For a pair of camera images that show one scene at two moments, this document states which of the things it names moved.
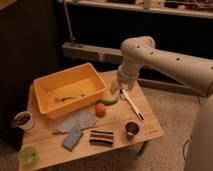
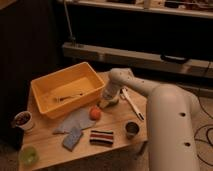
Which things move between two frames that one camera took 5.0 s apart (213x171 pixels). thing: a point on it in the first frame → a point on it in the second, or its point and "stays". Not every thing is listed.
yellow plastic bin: x=67 y=88 stays
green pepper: x=108 y=102 stays
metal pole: x=72 y=38 stays
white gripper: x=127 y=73 → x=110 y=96
